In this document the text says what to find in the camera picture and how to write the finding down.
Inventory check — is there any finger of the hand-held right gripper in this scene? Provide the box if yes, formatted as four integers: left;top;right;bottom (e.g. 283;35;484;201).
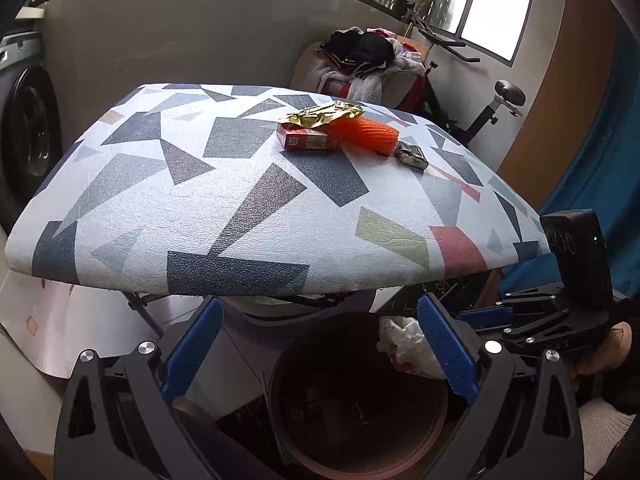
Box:
477;321;568;357
454;305;521;325

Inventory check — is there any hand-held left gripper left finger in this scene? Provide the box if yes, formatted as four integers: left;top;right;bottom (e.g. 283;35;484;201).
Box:
54;296;236;480

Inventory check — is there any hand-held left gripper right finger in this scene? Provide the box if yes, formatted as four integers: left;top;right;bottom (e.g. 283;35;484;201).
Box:
417;292;586;480

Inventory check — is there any white plastic bag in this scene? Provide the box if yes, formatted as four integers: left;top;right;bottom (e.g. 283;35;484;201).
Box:
377;315;451;381

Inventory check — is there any dark brown trash bin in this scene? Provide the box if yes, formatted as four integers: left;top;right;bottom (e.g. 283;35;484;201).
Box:
265;312;451;480

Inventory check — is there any small silver black packet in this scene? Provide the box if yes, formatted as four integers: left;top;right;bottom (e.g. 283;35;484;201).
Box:
395;141;430;171

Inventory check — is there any orange foam fruit net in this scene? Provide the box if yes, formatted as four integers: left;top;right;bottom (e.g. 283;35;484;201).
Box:
325;116;401;157

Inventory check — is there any red cigarette box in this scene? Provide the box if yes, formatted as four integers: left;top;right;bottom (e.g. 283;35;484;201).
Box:
276;122;343;152

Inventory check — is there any gold foil wrapper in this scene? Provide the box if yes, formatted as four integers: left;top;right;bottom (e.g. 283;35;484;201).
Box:
278;101;365;131

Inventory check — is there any person's right hand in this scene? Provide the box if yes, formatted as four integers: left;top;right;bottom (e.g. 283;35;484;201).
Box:
570;321;632;378

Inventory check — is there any blue curtain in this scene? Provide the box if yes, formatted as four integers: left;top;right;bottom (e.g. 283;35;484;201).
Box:
500;20;640;301

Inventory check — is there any white patterned sheet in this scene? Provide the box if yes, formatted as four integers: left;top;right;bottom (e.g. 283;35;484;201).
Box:
0;270;201;381

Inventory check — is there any patterned tablecloth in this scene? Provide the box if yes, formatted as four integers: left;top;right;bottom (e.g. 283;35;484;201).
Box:
5;82;553;297

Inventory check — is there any black exercise bike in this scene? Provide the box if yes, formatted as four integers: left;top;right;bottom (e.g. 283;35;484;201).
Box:
405;5;527;147

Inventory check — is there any red garment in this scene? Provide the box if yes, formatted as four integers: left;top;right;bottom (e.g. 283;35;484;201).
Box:
395;72;432;112

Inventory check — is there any pile of clothes on chair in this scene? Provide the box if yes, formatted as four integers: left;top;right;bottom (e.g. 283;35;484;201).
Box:
291;42;431;111

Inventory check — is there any white fluffy garment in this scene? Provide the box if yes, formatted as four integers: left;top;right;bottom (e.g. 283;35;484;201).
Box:
305;40;426;105

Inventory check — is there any grey washing machine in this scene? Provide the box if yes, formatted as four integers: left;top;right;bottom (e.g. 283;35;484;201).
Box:
0;30;63;233

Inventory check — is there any black garment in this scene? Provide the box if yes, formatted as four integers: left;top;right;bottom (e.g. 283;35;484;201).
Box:
320;29;396;70

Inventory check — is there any black metal table frame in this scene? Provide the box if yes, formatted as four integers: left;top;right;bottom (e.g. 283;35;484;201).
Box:
122;289;351;341

